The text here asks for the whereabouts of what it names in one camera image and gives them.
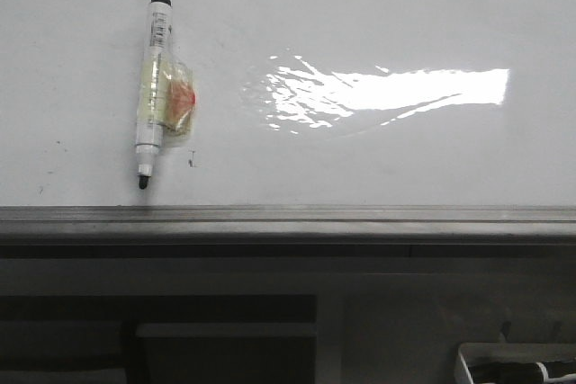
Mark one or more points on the white whiteboard marker pen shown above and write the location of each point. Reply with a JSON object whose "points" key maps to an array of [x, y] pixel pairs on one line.
{"points": [[167, 98]]}

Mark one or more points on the white tray with black item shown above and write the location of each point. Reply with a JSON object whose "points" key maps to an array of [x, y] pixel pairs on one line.
{"points": [[515, 363]]}

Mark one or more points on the dark cabinet under table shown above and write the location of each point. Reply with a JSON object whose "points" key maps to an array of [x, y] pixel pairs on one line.
{"points": [[158, 339]]}

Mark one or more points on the white whiteboard with metal frame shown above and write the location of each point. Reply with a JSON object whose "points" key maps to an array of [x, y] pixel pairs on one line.
{"points": [[314, 118]]}

